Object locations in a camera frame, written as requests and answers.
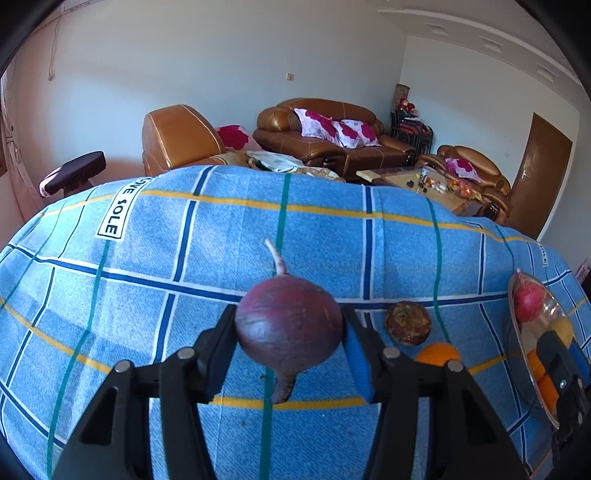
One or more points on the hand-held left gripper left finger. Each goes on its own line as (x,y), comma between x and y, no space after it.
(220,367)

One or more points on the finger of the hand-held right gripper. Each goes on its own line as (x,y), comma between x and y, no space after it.
(579,357)
(554,355)

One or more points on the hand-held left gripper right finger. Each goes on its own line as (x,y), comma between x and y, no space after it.
(358,367)

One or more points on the orange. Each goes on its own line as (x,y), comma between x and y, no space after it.
(436,354)
(548,394)
(536,365)

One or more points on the small yellow fruit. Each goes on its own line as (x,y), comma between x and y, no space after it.
(562,326)

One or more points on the round metal bowl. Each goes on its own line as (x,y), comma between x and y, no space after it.
(519,350)

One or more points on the red pomegranate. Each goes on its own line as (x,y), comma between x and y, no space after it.
(528,297)

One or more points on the purple round radish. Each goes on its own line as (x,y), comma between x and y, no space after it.
(288,323)

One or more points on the brown dried fruit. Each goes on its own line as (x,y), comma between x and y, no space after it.
(408,323)

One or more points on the blue checked blanket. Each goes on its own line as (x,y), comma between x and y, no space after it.
(138,258)

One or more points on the brown wooden door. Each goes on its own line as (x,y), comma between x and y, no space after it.
(540,184)

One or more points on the brown leather armchair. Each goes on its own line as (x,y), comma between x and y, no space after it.
(491,180)
(178,134)

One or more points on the wooden coffee table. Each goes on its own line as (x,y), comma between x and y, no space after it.
(392,177)

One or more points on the white pink floral pillow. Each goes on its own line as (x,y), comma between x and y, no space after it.
(316,123)
(461,168)
(355,134)

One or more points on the brown leather sofa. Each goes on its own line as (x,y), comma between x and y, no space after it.
(323,157)

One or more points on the light cloth on sofa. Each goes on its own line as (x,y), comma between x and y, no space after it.
(277,160)

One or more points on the red floral pillow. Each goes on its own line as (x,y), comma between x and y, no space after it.
(233,136)

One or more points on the dark padded stool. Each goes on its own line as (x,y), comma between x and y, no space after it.
(74,173)

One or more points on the stack of dark chairs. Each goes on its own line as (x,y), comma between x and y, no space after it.
(411,124)

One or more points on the white air conditioner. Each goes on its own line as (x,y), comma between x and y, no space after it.
(81,4)

